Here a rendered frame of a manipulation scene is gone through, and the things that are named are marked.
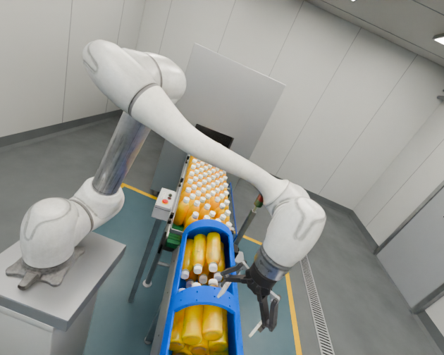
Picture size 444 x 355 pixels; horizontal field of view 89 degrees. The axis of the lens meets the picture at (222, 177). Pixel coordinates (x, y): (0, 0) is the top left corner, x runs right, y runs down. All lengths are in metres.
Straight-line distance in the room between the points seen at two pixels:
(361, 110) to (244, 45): 2.70
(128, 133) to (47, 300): 0.62
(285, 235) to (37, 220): 0.75
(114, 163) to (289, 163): 4.91
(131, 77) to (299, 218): 0.47
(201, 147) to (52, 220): 0.57
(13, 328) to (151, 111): 0.97
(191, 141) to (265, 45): 4.70
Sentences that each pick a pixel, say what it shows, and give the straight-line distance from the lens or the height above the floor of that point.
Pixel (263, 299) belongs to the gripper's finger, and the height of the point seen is 1.46.
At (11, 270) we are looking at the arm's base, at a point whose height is 1.08.
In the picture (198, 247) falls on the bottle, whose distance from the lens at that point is 1.16.
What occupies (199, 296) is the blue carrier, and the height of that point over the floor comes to 1.22.
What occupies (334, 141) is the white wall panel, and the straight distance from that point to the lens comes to 5.58.
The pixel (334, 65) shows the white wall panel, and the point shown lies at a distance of 5.34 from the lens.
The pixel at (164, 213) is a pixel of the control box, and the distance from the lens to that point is 1.43.
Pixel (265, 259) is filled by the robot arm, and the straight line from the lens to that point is 0.59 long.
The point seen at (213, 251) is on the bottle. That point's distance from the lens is 1.12.
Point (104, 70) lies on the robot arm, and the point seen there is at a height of 1.83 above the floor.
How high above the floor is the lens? 1.95
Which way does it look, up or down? 25 degrees down
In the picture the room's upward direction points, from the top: 25 degrees clockwise
